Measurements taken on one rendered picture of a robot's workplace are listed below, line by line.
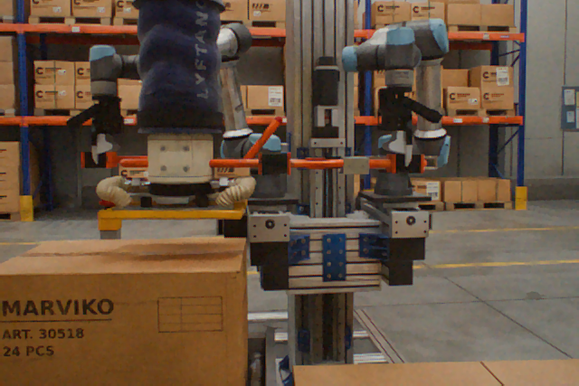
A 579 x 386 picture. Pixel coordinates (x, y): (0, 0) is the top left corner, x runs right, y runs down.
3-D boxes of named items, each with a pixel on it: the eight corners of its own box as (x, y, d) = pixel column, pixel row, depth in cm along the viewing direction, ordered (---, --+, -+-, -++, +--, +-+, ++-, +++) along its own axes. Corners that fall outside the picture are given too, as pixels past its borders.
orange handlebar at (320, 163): (75, 170, 136) (75, 156, 136) (111, 164, 167) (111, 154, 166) (429, 170, 139) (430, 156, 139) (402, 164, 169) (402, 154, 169)
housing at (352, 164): (343, 174, 138) (343, 157, 138) (339, 173, 145) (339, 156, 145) (369, 174, 138) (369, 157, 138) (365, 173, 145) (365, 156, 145)
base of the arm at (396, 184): (368, 192, 210) (368, 167, 209) (405, 191, 212) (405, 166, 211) (380, 196, 195) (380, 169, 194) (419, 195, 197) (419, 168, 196)
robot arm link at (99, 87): (87, 80, 160) (95, 84, 168) (87, 96, 160) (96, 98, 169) (111, 80, 161) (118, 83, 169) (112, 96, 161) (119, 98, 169)
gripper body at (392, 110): (376, 132, 145) (377, 88, 145) (407, 132, 146) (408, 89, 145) (382, 132, 138) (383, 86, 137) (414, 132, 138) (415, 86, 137)
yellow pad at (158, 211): (99, 220, 126) (99, 199, 126) (111, 213, 136) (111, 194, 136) (242, 219, 127) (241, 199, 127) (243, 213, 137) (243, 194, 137)
